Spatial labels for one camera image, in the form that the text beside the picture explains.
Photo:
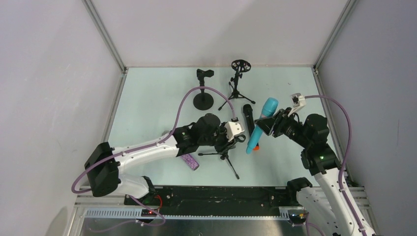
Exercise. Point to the black microphone orange end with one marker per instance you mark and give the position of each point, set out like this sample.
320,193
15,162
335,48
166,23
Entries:
248,115

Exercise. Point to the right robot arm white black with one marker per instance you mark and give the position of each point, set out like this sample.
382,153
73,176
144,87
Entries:
337,214

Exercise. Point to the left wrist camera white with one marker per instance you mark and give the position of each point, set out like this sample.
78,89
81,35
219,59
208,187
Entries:
233,129

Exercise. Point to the black round base mic stand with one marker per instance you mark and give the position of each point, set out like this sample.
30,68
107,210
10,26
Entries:
203,101

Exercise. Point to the black tripod shock mount stand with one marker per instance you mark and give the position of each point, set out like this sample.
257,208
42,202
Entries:
240,66

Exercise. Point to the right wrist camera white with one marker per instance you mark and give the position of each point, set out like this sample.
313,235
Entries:
299,102

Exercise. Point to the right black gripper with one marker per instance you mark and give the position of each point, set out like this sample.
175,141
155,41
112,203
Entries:
273,123

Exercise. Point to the purple glitter microphone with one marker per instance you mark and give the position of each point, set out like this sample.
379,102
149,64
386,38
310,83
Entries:
190,161

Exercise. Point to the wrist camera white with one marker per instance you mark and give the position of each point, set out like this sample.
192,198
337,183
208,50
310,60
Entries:
233,129
299,102

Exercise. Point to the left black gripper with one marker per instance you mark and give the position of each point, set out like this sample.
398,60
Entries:
224,140

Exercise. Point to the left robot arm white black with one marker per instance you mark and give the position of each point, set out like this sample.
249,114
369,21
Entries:
107,167

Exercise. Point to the small black tripod stand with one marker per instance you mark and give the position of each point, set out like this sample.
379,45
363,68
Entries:
228,156

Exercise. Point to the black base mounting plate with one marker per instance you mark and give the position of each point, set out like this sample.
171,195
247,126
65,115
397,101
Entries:
219,201

